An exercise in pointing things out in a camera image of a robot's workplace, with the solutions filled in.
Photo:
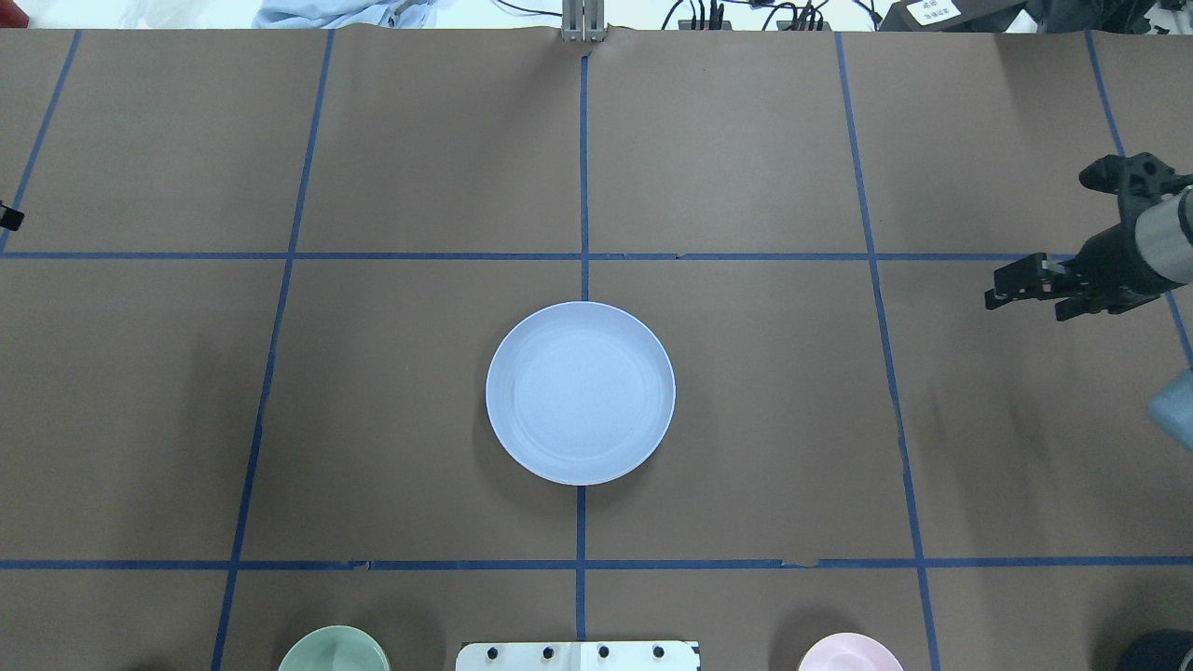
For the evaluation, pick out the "white bracket with black knobs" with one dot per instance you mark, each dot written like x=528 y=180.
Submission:
x=581 y=655

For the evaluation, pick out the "light blue plate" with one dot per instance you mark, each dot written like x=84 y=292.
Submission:
x=580 y=393

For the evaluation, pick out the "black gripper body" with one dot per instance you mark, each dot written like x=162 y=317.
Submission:
x=1116 y=257

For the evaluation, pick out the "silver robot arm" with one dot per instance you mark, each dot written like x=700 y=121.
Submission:
x=1145 y=255

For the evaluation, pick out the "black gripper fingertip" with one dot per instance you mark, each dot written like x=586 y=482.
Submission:
x=11 y=219

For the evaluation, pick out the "black box with white label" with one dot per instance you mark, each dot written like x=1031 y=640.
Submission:
x=950 y=16

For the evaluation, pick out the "light blue cloth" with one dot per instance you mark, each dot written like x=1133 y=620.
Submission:
x=331 y=15

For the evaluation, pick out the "grey metal camera post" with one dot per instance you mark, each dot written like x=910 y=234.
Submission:
x=583 y=21

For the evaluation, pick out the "pink bowl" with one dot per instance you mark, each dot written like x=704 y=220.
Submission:
x=849 y=651

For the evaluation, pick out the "dark object bottom right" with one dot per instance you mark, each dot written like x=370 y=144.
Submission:
x=1162 y=650

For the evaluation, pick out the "light blue object at edge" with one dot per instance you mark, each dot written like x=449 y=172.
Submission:
x=1171 y=409

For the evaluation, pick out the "green bowl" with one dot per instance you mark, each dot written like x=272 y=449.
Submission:
x=337 y=647

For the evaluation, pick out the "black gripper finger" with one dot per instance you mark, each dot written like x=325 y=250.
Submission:
x=1103 y=175
x=1037 y=276

